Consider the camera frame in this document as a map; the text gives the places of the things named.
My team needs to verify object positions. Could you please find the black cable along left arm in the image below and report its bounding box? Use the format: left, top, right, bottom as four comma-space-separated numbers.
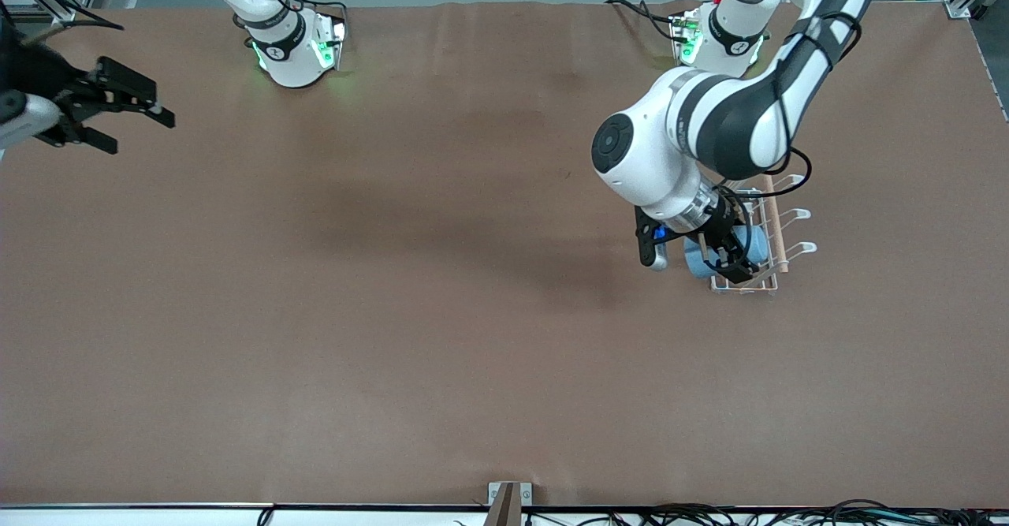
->
721, 9, 862, 200

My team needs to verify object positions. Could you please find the blue plastic cup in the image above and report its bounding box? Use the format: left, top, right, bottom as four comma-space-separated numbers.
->
683, 225, 767, 280

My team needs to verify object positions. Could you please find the white wire cup holder rack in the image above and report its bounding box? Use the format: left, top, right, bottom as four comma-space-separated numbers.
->
708, 173, 818, 297

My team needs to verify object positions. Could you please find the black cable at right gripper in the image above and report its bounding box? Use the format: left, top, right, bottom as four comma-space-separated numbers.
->
0, 0, 125, 32

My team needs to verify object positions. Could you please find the black cable at base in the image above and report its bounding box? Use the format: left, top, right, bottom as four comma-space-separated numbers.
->
272, 0, 348, 26
605, 0, 683, 42

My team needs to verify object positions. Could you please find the black cable at left base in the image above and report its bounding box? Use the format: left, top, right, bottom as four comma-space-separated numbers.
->
605, 0, 683, 42

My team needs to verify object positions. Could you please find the black cable at right base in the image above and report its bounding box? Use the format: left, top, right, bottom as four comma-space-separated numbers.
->
272, 0, 348, 26

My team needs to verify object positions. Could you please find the black cable bundle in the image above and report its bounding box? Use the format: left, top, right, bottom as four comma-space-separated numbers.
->
453, 498, 1009, 526

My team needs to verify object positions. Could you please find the silver metal angle bracket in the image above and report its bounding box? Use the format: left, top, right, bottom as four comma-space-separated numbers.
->
487, 481, 533, 507

